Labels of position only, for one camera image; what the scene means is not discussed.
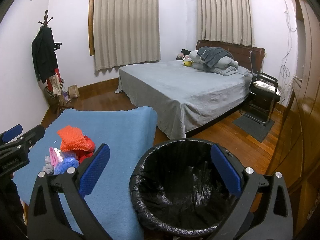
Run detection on wooden wardrobe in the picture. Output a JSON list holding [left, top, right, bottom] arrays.
[[267, 0, 319, 235]]

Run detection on blue table cloth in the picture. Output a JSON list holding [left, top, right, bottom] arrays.
[[12, 106, 158, 240]]

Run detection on red hanging garment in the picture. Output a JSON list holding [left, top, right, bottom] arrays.
[[47, 68, 61, 95]]

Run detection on blue plastic shoe cover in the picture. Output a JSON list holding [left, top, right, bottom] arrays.
[[54, 157, 79, 175]]

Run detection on black metal chair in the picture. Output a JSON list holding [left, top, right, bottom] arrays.
[[240, 50, 282, 126]]

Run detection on black hanging jacket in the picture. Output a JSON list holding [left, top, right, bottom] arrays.
[[31, 27, 58, 83]]

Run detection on pink plush toy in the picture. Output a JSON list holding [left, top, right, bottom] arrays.
[[176, 53, 185, 60]]

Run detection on left beige curtain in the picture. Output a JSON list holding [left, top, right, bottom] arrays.
[[93, 0, 161, 72]]

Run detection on red plastic bag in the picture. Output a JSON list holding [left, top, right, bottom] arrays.
[[74, 135, 95, 163]]

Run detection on dark floor mat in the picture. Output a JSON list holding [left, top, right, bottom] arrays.
[[233, 115, 274, 142]]

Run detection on grey folded blankets pile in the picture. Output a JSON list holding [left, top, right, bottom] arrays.
[[189, 47, 239, 76]]

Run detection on yellow plush toy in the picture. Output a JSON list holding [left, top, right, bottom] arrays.
[[183, 58, 193, 67]]

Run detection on bed with grey sheet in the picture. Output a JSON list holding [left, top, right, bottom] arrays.
[[116, 61, 252, 139]]

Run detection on wooden headboard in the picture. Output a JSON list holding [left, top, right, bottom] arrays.
[[196, 40, 265, 73]]

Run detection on orange mesh sponge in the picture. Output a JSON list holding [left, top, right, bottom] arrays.
[[57, 125, 85, 152]]

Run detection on pink face mask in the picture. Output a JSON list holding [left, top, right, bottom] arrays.
[[49, 147, 59, 167]]

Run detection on brown paper bag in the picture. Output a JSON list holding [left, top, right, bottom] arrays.
[[68, 85, 80, 99]]

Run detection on beige curtain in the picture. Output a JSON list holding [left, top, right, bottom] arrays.
[[93, 0, 161, 72], [197, 0, 255, 47]]

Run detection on black lined trash bin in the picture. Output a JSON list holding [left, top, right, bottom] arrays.
[[129, 138, 236, 238]]

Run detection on grey tissue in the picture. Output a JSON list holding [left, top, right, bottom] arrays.
[[42, 156, 54, 175]]

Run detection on wicker laundry basket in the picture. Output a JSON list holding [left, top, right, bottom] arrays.
[[44, 79, 58, 106]]

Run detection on right beige curtain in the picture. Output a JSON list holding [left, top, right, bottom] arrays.
[[197, 0, 255, 47]]

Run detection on wooden coat rack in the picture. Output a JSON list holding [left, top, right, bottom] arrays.
[[39, 10, 73, 116]]

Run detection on beige hanging garment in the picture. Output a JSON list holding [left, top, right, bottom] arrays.
[[48, 74, 61, 95]]

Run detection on hanging white cables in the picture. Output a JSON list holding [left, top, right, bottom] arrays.
[[278, 0, 298, 106]]

